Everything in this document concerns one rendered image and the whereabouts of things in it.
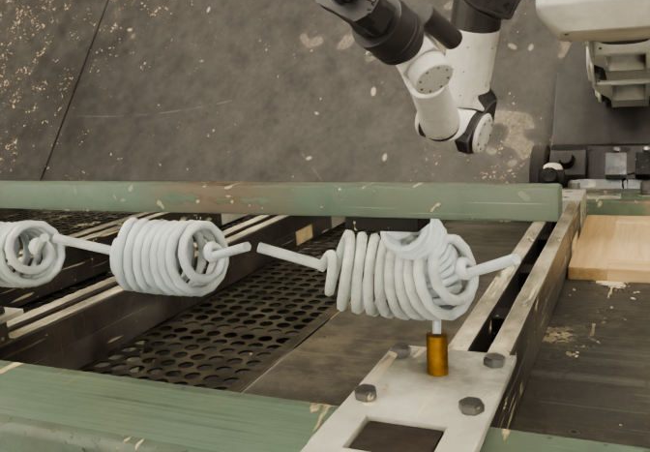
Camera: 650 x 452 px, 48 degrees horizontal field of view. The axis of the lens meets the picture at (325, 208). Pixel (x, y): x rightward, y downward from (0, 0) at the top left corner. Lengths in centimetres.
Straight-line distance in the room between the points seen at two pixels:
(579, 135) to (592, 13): 118
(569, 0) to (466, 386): 86
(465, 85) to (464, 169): 128
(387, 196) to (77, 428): 27
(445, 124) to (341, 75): 169
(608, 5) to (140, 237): 90
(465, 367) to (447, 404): 6
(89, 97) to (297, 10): 107
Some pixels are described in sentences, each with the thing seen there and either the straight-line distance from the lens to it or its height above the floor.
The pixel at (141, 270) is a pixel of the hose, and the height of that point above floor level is 191.
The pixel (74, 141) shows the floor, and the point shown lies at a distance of 356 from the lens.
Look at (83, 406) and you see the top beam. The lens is 59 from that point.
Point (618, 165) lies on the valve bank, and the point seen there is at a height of 76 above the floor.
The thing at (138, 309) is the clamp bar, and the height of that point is 158.
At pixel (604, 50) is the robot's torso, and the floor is 85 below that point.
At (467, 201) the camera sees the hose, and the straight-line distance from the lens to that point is 45.
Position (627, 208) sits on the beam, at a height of 90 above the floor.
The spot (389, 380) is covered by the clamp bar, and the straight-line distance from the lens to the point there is 55.
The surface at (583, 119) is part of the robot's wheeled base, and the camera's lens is 247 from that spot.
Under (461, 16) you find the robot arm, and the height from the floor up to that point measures 130.
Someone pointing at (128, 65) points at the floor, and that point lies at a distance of 358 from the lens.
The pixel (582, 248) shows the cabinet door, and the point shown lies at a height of 113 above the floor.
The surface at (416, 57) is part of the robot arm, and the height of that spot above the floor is 143.
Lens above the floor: 239
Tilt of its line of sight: 60 degrees down
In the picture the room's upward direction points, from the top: 48 degrees counter-clockwise
